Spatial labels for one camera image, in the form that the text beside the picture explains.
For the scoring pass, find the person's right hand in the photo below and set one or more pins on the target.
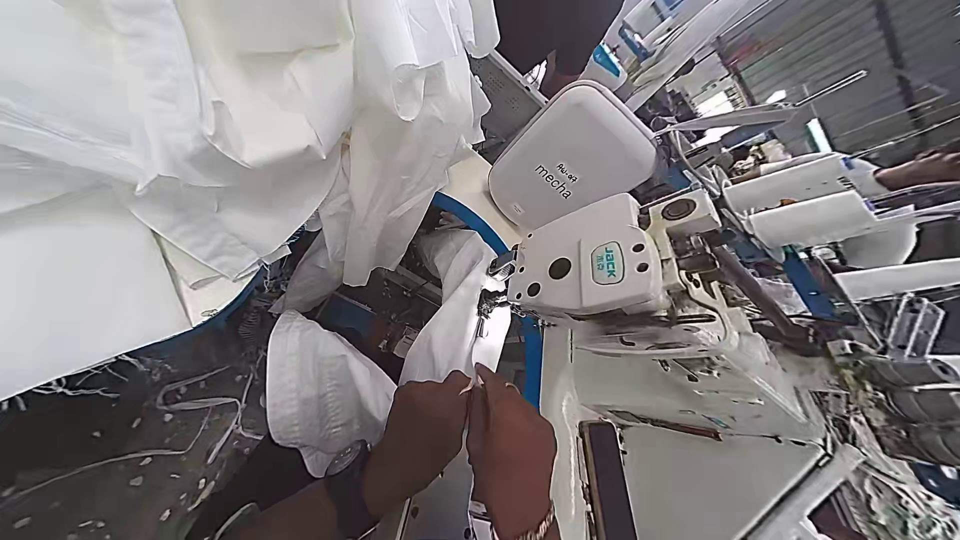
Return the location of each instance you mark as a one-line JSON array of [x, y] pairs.
[[512, 450]]

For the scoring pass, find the white sewing machine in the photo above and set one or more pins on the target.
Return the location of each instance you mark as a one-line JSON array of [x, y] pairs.
[[551, 259]]

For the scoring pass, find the dark smartphone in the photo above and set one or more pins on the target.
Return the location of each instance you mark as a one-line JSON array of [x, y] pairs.
[[608, 480]]

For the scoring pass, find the white garment with cuff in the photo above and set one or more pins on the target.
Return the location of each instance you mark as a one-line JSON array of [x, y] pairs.
[[455, 322]]

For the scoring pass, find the person's left hand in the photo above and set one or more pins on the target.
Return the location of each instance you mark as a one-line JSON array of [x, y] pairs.
[[416, 427]]

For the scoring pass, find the white zippered case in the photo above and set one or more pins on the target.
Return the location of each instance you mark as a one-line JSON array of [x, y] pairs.
[[574, 146]]

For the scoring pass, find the tangle of white threads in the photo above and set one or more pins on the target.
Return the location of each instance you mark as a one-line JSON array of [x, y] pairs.
[[889, 499]]

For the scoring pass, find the sewing table with blue rim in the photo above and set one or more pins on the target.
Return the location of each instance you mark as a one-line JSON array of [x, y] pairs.
[[533, 360]]

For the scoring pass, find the person's left forearm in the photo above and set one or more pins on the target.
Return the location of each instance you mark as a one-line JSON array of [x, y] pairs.
[[300, 516]]

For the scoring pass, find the person's left fingers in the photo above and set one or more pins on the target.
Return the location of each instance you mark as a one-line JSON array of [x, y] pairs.
[[448, 385]]

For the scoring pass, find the person's legs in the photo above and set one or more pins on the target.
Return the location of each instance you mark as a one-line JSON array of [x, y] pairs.
[[255, 484]]

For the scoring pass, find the pile of white fabric pieces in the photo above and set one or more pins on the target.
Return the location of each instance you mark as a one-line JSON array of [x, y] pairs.
[[247, 135]]

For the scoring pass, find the person's right fingers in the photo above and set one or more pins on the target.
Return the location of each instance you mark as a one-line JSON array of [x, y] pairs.
[[491, 388]]

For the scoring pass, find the grey perforated metal box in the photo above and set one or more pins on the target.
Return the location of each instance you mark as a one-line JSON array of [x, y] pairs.
[[506, 94]]

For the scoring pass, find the metal machine with cylinders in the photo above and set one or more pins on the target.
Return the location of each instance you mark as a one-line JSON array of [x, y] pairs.
[[911, 375]]

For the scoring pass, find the scattered white fabric scraps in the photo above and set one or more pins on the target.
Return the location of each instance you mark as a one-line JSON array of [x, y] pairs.
[[136, 480]]

